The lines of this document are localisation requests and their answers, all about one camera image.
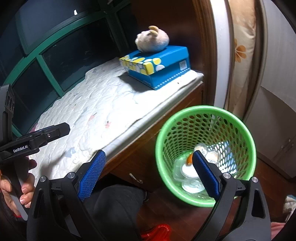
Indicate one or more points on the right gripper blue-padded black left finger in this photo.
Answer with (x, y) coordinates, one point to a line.
(57, 211)

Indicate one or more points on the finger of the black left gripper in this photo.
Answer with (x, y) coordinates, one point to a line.
(51, 133)

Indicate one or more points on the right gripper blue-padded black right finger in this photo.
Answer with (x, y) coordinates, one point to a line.
(252, 220)

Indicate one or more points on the clear round lid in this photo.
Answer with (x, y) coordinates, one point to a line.
(193, 186)

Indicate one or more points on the clear round capsule half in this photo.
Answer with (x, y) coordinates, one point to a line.
(210, 155)

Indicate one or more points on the clear square plastic box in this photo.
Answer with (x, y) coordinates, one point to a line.
(182, 172)

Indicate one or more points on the orange snack wrapper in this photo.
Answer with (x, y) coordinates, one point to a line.
(189, 160)

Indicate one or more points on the pink cloth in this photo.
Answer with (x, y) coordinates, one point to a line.
(276, 227)

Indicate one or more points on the cream quilted mat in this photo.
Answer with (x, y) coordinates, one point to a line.
(107, 103)

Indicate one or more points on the red plastic object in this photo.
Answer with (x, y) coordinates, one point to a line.
(160, 232)

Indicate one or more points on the green plastic mesh basket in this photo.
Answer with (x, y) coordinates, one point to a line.
(220, 131)

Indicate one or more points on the dark wooden bench base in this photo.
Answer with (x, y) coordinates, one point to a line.
(136, 163)

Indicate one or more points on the grey wardrobe cabinet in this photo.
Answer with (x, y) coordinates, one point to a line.
(271, 114)

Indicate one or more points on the blue yellow dotted tissue box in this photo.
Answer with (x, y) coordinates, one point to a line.
(157, 69)

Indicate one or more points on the beige plush toy animal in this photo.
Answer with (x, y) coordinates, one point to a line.
(151, 41)

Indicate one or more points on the floral beige curtain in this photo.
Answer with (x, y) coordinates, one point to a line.
(244, 33)

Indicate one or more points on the green window frame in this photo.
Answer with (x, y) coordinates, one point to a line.
(48, 46)

